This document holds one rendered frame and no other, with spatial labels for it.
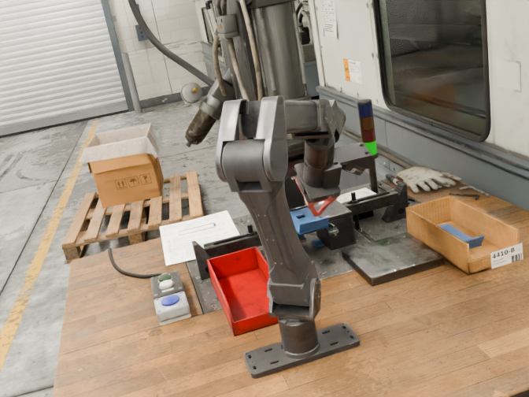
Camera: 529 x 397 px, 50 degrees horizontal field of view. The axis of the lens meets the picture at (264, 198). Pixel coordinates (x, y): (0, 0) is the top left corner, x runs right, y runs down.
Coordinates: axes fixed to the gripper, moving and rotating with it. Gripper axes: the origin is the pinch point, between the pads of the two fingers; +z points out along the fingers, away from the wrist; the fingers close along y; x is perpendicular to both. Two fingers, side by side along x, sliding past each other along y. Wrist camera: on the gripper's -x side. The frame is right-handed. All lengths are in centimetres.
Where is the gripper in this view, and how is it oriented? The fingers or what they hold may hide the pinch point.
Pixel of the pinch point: (314, 207)
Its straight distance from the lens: 123.7
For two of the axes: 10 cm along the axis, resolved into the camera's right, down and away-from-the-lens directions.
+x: -9.5, 2.3, -1.9
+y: -3.0, -7.0, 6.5
